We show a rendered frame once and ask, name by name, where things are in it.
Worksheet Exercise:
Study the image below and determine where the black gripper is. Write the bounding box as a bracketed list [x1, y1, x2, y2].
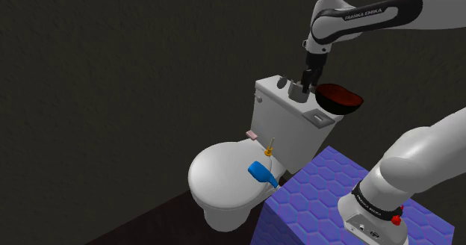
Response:
[300, 50, 328, 94]

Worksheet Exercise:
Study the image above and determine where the black bowl with red inside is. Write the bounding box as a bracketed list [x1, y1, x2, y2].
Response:
[314, 83, 364, 116]

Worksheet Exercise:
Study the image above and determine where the grey flat slotted box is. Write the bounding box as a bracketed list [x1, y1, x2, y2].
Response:
[301, 108, 335, 130]

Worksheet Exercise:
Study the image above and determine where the blue scoop-shaped brush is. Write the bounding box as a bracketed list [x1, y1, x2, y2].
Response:
[247, 160, 280, 189]

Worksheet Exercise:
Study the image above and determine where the blue hexagon patterned robot stand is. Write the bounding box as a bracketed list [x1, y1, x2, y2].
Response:
[249, 145, 456, 245]

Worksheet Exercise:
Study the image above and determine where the white toilet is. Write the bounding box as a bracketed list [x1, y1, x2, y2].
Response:
[187, 75, 345, 234]

